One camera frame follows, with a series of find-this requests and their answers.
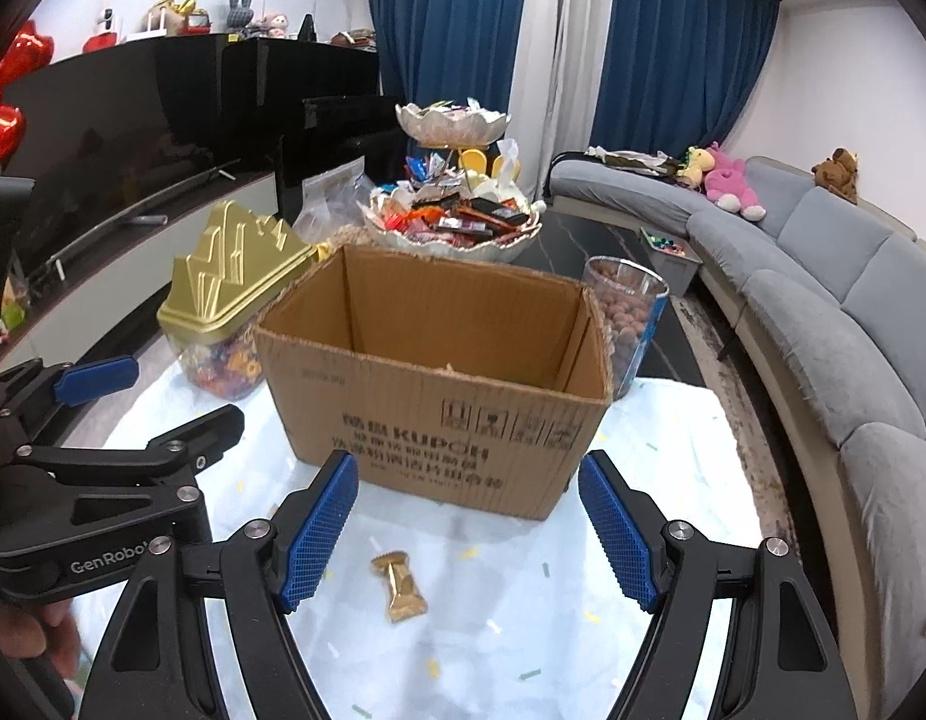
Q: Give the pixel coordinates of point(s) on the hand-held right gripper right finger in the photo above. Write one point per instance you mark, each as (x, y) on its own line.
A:
(620, 532)

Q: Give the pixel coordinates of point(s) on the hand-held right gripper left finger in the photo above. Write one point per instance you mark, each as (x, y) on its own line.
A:
(320, 532)

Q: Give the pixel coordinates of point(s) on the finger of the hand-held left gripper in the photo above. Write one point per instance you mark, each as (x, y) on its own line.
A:
(96, 379)
(133, 465)

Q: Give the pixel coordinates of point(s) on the gold candy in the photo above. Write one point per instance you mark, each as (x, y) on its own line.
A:
(399, 586)

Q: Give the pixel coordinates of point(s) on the brown cardboard box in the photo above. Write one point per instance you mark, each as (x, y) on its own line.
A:
(433, 427)

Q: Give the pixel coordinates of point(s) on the pile of assorted wrapped snacks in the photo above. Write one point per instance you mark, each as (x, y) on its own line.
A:
(463, 219)

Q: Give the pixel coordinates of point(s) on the person's left hand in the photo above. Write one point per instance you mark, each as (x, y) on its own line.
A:
(28, 637)

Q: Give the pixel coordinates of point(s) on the light blue speckled tablecloth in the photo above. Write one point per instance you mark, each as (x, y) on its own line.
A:
(658, 450)

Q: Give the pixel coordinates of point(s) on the grey television cabinet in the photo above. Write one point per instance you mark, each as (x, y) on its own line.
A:
(133, 292)

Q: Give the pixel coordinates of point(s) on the yellow green package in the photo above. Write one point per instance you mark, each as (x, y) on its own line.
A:
(15, 311)

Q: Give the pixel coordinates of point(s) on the clear candy jar gold lid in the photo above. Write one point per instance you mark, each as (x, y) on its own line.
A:
(223, 292)

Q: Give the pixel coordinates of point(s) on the patterned beige rug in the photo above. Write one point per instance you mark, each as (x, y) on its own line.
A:
(740, 435)

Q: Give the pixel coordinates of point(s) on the grey remote control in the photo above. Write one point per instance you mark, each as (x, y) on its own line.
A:
(148, 220)

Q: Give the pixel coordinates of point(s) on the glass jar of nuts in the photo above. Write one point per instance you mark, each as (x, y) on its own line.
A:
(628, 322)

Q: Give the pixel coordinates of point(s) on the black television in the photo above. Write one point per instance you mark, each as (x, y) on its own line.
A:
(118, 157)

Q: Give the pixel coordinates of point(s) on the red heart foil balloon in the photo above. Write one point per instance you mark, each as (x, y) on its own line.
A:
(2, 136)
(28, 60)

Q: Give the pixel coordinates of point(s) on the grey storage bin with toys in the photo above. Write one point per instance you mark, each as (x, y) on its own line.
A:
(671, 266)

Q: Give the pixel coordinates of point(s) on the grey sectional sofa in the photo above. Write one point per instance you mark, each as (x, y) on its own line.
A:
(830, 330)

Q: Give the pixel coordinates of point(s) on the clear plastic bag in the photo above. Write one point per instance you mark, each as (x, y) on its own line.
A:
(332, 199)

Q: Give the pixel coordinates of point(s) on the white figurine red base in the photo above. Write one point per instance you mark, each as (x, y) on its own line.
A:
(105, 31)

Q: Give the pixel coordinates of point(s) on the white and gold ornament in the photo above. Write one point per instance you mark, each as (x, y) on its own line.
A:
(159, 19)

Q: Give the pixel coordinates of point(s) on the large pink plush toy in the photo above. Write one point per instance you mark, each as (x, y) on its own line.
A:
(733, 184)

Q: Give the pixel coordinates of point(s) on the small red box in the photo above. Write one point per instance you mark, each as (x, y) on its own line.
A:
(196, 22)

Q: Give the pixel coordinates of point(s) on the black upright piano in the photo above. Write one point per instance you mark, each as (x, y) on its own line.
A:
(320, 82)

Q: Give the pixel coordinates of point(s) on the pile of clothes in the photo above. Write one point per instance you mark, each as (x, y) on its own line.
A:
(635, 160)

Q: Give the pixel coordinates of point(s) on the yellow dinosaur plush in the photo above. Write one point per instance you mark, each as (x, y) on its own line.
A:
(695, 166)

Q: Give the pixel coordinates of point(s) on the yellow and white container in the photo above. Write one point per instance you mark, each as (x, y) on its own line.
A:
(500, 165)

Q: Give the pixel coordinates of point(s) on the grey bunny plush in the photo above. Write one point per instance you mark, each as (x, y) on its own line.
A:
(239, 13)

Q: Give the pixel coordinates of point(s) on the small pink plush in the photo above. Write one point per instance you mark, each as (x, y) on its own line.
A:
(274, 25)

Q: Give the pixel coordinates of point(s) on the black metronome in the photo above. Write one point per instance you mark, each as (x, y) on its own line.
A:
(306, 28)

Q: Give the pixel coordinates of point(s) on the brown plush toy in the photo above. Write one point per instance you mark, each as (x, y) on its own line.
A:
(836, 174)

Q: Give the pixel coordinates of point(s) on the brown items on piano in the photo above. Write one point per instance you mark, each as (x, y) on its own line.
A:
(352, 39)

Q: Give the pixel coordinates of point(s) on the white tiered bowl stand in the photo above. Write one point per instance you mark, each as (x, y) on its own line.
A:
(452, 124)

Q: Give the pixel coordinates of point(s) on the blue curtain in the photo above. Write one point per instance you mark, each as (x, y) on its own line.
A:
(448, 37)
(680, 52)

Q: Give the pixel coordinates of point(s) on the white sheer curtain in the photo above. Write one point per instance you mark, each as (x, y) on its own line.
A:
(560, 52)

